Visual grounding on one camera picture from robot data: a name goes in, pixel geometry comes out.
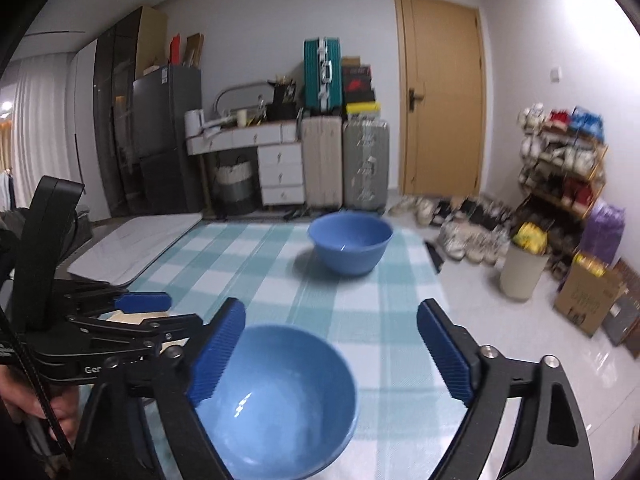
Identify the rows of stored sneakers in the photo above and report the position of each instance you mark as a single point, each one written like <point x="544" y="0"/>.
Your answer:
<point x="565" y="155"/>

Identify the grey white laundry basket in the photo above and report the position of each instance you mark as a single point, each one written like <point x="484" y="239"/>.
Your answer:
<point x="235" y="187"/>

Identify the white dressing table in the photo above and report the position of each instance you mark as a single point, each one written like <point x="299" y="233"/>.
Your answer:
<point x="280" y="162"/>

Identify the purple plastic bag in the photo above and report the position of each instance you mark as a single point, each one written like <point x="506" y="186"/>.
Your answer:
<point x="605" y="232"/>

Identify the black red logo shoe box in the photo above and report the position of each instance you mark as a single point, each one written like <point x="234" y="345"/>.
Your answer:
<point x="358" y="84"/>

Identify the brown paper bag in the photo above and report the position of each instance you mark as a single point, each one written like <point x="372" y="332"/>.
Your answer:
<point x="631" y="280"/>

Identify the yellow black shoe box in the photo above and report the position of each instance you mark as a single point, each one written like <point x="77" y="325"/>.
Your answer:
<point x="363" y="109"/>

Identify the teal suitcase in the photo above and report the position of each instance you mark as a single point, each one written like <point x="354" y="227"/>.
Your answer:
<point x="320" y="75"/>

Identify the blue plastic bowl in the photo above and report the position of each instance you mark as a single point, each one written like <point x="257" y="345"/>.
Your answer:
<point x="350" y="255"/>
<point x="280" y="410"/>

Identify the pile of loose shoes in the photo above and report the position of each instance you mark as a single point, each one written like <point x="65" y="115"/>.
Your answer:
<point x="465" y="240"/>

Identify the black bag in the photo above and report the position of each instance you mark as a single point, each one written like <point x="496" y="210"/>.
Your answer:
<point x="284" y="102"/>

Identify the dark grey fridge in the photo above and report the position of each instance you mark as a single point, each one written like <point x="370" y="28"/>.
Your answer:
<point x="165" y="125"/>

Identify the brown cardboard piece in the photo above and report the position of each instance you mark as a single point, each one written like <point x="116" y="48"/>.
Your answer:
<point x="195" y="51"/>

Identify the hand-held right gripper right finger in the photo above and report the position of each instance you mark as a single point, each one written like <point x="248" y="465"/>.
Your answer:
<point x="445" y="355"/>

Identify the white light switch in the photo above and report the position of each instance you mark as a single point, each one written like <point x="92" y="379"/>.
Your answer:
<point x="555" y="74"/>

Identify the person's left hand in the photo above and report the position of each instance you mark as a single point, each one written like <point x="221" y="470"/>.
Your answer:
<point x="22" y="395"/>

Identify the yellow plastic bag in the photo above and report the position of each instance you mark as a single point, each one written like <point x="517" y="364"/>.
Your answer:
<point x="529" y="237"/>

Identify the beige round plate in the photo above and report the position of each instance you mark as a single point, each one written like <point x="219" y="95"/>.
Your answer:
<point x="125" y="317"/>

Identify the grey flat bag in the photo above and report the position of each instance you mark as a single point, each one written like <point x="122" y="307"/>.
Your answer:
<point x="622" y="317"/>

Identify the white cup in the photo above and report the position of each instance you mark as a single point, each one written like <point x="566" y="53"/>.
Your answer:
<point x="242" y="118"/>

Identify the silver suitcase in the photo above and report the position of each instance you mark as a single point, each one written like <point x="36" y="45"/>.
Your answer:
<point x="365" y="165"/>

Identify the brown cardboard box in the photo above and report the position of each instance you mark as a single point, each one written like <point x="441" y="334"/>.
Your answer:
<point x="585" y="300"/>

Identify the white wardrobe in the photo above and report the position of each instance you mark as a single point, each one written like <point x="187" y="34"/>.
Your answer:
<point x="87" y="135"/>

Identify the beige trash bin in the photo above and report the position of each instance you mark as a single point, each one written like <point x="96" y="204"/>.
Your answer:
<point x="522" y="277"/>

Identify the white small appliance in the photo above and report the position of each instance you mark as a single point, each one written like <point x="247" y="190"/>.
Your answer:
<point x="194" y="122"/>

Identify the clear water bottle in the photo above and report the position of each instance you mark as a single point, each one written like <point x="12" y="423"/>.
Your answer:
<point x="260" y="107"/>

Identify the grey padded chair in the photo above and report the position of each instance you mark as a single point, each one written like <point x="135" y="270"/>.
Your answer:
<point x="80" y="235"/>

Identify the white curtain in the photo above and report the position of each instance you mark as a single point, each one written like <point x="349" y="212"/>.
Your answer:
<point x="40" y="135"/>

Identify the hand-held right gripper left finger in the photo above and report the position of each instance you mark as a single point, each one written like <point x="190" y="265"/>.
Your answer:
<point x="217" y="355"/>

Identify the oval mirror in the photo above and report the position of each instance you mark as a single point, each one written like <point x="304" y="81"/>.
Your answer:
<point x="237" y="97"/>

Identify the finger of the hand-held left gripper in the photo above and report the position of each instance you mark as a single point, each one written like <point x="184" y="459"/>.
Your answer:
<point x="145" y="302"/>
<point x="150" y="330"/>

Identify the brown shoe box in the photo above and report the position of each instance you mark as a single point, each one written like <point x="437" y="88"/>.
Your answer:
<point x="351" y="61"/>

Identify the grey marble side table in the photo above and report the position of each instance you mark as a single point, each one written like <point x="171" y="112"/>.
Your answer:
<point x="135" y="245"/>

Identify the beige suitcase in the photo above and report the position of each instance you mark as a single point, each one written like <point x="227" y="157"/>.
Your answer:
<point x="322" y="165"/>

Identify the teal checked tablecloth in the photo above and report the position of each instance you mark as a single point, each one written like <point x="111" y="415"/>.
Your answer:
<point x="380" y="320"/>

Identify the tan wooden door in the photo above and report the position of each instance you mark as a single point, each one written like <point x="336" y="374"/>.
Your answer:
<point x="440" y="85"/>

